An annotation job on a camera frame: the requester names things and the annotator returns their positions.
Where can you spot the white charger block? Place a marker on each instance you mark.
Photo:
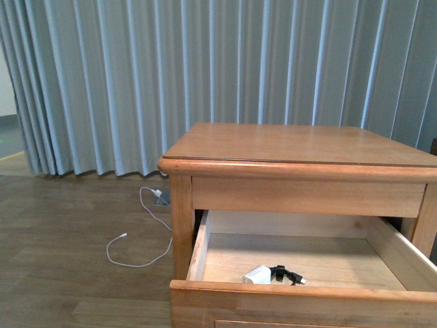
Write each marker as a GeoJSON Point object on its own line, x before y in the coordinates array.
{"type": "Point", "coordinates": [259, 275]}

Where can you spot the wooden drawer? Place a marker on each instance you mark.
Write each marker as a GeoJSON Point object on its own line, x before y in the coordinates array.
{"type": "Point", "coordinates": [326, 271]}

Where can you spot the light wooden nightstand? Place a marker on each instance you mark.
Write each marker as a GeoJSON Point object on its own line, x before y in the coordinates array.
{"type": "Point", "coordinates": [297, 169]}

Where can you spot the open floor socket box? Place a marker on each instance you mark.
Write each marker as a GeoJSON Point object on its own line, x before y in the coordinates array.
{"type": "Point", "coordinates": [163, 199]}

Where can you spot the grey pleated curtain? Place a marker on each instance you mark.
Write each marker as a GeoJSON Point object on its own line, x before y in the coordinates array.
{"type": "Point", "coordinates": [109, 86]}

